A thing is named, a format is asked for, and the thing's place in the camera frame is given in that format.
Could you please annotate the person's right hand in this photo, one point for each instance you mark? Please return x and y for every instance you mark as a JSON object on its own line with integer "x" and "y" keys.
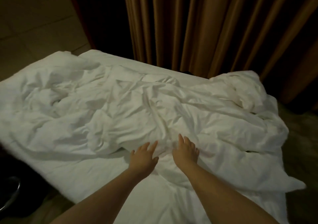
{"x": 186, "y": 154}

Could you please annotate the person's left hand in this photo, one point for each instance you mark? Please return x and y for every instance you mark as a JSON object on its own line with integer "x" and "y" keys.
{"x": 143, "y": 160}

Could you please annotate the white duvet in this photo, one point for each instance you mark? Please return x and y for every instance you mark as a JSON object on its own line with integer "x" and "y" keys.
{"x": 149, "y": 107}

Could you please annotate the white bed sheet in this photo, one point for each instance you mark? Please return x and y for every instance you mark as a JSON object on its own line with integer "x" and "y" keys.
{"x": 79, "y": 179}

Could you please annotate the person's left forearm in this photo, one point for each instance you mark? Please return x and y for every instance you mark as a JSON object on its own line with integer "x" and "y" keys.
{"x": 99, "y": 201}

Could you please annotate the person's right forearm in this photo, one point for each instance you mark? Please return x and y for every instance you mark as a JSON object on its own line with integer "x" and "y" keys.
{"x": 223, "y": 196}

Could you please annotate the brown curtain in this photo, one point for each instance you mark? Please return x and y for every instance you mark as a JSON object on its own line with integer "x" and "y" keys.
{"x": 223, "y": 22}

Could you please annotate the black trash bin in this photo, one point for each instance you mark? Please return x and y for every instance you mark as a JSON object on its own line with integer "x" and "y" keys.
{"x": 7, "y": 194}

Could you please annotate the dark wooden column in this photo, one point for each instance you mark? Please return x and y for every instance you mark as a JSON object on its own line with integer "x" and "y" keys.
{"x": 99, "y": 12}

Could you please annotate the beige padded headboard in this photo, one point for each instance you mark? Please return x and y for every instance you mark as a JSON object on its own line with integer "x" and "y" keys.
{"x": 35, "y": 17}

